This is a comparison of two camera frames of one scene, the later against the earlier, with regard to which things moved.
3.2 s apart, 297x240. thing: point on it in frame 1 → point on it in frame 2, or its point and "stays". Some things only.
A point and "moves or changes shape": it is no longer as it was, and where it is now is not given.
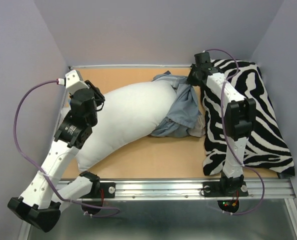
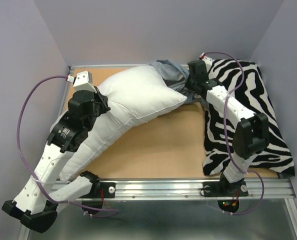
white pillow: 127,115 moves or changes shape
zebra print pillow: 268,149 stays
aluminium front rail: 193,189 stays
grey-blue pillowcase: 184,119 → 174,74
